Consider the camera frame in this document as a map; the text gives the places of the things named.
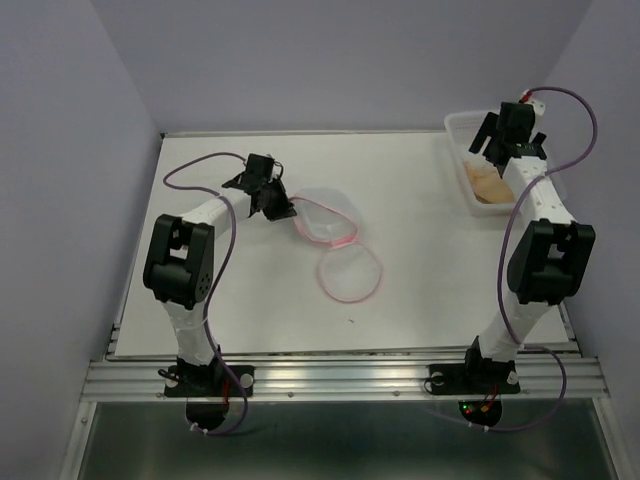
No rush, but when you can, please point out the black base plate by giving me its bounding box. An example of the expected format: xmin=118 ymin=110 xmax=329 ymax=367
xmin=158 ymin=365 xmax=255 ymax=398
xmin=424 ymin=362 xmax=521 ymax=396

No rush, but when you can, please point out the aluminium mounting rail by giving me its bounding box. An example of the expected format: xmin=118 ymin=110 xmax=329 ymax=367
xmin=81 ymin=344 xmax=609 ymax=403

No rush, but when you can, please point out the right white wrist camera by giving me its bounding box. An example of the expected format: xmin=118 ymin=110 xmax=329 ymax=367
xmin=519 ymin=90 xmax=546 ymax=120

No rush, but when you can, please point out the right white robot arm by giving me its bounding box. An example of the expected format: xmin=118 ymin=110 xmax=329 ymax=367
xmin=460 ymin=102 xmax=596 ymax=390

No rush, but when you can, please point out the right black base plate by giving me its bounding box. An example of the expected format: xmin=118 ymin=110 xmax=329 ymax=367
xmin=424 ymin=362 xmax=521 ymax=396

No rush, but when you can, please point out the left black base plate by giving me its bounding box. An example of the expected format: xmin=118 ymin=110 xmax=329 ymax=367
xmin=158 ymin=365 xmax=255 ymax=398

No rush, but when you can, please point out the white plastic basket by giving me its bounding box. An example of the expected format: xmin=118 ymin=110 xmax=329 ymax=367
xmin=444 ymin=107 xmax=569 ymax=217

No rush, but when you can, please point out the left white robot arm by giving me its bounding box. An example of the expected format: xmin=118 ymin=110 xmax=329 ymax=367
xmin=143 ymin=152 xmax=296 ymax=394

